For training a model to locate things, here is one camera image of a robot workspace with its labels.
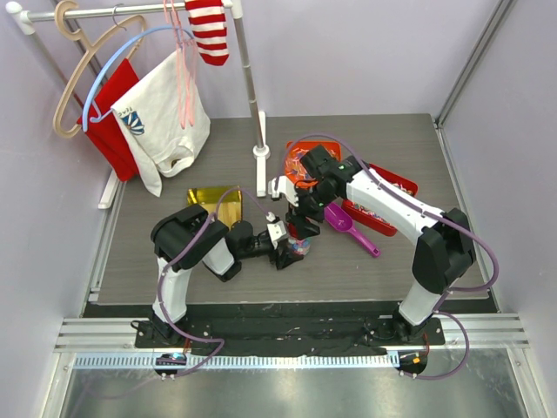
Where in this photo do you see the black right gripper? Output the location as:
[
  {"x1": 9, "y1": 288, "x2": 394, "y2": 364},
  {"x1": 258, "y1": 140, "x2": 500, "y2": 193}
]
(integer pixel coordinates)
[{"x1": 285, "y1": 184, "x2": 338, "y2": 239}]

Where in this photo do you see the clear plastic jar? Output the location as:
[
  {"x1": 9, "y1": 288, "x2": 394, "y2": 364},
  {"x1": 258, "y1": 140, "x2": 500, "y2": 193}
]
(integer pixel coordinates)
[{"x1": 288, "y1": 236, "x2": 312, "y2": 256}]

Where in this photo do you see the purple plastic scoop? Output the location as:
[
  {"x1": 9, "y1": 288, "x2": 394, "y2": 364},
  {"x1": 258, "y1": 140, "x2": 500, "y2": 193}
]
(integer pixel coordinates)
[{"x1": 324, "y1": 203, "x2": 381, "y2": 258}]

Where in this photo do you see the orange candy box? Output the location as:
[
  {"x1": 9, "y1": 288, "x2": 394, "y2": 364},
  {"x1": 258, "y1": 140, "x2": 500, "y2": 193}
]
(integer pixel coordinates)
[{"x1": 285, "y1": 140, "x2": 341, "y2": 188}]

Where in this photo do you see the gold tin of star candies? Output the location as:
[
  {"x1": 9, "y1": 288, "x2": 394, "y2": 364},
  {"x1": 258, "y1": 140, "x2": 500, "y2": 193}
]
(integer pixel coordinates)
[{"x1": 186, "y1": 185, "x2": 243, "y2": 229}]

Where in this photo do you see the red jar lid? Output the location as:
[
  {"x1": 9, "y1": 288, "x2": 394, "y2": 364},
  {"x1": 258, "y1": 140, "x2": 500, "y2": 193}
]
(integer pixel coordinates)
[{"x1": 287, "y1": 224, "x2": 308, "y2": 240}]

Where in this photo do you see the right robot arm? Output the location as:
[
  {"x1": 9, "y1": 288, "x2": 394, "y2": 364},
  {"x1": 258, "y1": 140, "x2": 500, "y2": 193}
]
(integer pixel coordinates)
[{"x1": 268, "y1": 145, "x2": 476, "y2": 344}]

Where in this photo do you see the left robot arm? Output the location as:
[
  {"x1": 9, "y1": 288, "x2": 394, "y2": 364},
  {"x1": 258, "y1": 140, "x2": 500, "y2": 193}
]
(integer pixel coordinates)
[{"x1": 151, "y1": 204, "x2": 303, "y2": 347}]

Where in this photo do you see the red lollipop box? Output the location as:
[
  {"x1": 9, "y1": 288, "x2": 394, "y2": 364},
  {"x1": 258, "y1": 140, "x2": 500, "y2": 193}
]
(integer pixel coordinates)
[{"x1": 341, "y1": 164, "x2": 419, "y2": 237}]

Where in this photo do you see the white cloth bag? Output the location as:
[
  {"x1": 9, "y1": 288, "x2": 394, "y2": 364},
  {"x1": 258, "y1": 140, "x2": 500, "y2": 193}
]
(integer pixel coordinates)
[{"x1": 111, "y1": 51, "x2": 211, "y2": 197}]

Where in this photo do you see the red white striped sock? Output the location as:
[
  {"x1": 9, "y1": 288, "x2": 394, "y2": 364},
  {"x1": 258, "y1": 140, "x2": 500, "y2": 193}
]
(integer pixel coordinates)
[{"x1": 185, "y1": 0, "x2": 229, "y2": 66}]

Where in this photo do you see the red cloth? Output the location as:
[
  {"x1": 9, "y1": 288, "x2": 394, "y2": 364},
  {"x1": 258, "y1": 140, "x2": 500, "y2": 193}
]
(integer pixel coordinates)
[{"x1": 85, "y1": 58, "x2": 139, "y2": 182}]

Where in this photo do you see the blue clothes hanger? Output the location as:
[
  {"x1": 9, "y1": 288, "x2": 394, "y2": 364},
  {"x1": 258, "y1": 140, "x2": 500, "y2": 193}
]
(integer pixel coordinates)
[{"x1": 79, "y1": 24, "x2": 194, "y2": 132}]

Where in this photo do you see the wooden clothes hanger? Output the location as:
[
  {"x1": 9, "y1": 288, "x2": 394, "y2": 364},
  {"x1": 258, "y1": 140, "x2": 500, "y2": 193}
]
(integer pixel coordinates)
[{"x1": 52, "y1": 1, "x2": 147, "y2": 139}]

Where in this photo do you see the white clothes rack stand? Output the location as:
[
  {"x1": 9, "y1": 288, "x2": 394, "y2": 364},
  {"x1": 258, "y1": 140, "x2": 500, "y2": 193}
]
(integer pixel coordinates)
[{"x1": 5, "y1": 1, "x2": 271, "y2": 198}]

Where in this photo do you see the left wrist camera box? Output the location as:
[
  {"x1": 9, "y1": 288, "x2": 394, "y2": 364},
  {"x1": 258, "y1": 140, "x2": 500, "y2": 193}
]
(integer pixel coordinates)
[{"x1": 265, "y1": 212, "x2": 289, "y2": 250}]

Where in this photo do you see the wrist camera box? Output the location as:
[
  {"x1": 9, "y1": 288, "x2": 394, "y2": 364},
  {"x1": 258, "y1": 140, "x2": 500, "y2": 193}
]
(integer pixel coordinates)
[
  {"x1": 267, "y1": 175, "x2": 299, "y2": 207},
  {"x1": 265, "y1": 212, "x2": 289, "y2": 250}
]

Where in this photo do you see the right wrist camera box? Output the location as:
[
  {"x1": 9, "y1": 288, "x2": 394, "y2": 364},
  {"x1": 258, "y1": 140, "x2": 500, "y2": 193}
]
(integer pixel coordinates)
[{"x1": 267, "y1": 175, "x2": 299, "y2": 207}]

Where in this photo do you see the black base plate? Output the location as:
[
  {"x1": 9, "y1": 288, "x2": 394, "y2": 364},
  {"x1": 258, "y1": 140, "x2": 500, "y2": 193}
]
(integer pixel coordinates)
[{"x1": 131, "y1": 301, "x2": 446, "y2": 357}]

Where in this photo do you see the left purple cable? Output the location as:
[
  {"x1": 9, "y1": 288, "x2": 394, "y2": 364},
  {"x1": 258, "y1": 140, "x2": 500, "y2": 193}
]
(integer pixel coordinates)
[{"x1": 157, "y1": 186, "x2": 273, "y2": 378}]

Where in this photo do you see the purple cable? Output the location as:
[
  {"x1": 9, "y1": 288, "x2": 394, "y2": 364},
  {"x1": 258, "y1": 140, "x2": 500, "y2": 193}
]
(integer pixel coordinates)
[
  {"x1": 273, "y1": 133, "x2": 500, "y2": 380},
  {"x1": 157, "y1": 186, "x2": 273, "y2": 378}
]

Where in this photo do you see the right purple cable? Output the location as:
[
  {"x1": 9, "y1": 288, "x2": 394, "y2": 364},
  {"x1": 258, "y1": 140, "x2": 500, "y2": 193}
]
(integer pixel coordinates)
[{"x1": 273, "y1": 133, "x2": 500, "y2": 380}]

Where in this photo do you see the pink wire hanger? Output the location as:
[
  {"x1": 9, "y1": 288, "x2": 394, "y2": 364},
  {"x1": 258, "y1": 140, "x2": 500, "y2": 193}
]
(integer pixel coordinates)
[{"x1": 163, "y1": 1, "x2": 198, "y2": 130}]

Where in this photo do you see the aluminium rail frame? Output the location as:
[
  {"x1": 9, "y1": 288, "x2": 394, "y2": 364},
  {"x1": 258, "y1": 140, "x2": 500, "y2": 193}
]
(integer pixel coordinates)
[{"x1": 48, "y1": 313, "x2": 546, "y2": 417}]

